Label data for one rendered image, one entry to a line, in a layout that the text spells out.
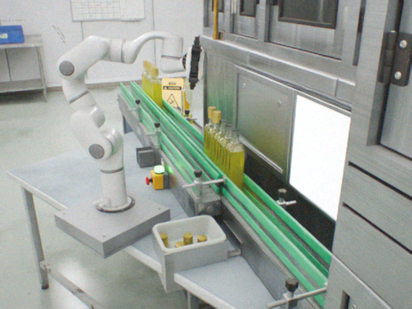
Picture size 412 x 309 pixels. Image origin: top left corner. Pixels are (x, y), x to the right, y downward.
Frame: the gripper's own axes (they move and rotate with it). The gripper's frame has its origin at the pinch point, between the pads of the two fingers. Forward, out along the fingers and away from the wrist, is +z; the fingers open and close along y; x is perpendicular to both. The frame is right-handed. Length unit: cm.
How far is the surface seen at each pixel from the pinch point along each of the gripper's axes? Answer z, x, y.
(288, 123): -3.3, -32.7, 16.2
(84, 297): -50, 41, 121
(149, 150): -78, 15, 50
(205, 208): -13, -9, 53
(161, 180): -50, 8, 56
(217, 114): -30.4, -12.3, 19.8
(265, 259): 19, -26, 55
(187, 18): -633, -12, -40
